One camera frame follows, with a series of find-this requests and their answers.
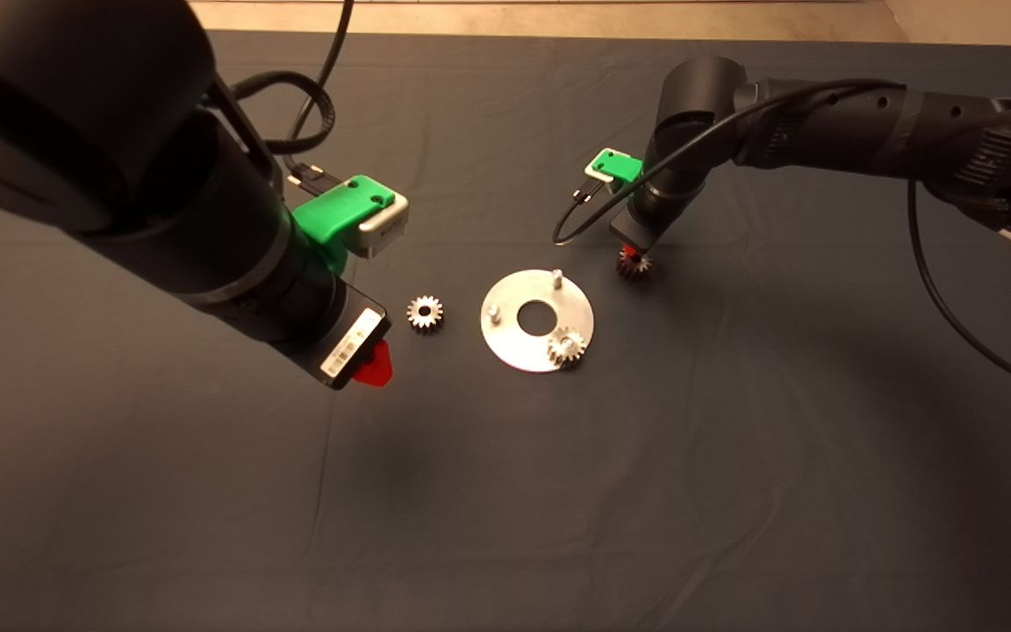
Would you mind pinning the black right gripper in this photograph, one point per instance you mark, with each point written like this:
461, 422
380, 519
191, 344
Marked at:
646, 230

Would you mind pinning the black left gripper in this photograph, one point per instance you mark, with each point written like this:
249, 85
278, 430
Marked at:
337, 333

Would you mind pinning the small steel planetary gear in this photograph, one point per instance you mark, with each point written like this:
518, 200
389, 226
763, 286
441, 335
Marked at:
633, 273
556, 350
415, 312

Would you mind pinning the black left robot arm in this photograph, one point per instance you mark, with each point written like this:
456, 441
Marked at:
102, 123

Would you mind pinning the round metal carrier plate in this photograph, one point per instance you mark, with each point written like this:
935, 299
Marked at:
514, 347

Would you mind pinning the dark grey table cloth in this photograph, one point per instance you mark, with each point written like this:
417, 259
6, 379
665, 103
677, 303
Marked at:
505, 527

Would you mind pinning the green right camera mount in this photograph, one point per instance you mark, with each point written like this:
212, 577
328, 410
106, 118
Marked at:
620, 167

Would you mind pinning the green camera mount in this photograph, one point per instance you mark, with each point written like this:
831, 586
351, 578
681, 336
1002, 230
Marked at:
333, 219
620, 167

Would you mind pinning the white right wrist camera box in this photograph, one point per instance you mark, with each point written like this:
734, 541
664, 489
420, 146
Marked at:
595, 173

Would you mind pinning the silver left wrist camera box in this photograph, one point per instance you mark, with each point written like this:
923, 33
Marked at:
385, 231

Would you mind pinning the green left camera mount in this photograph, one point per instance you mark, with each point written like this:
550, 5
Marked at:
333, 219

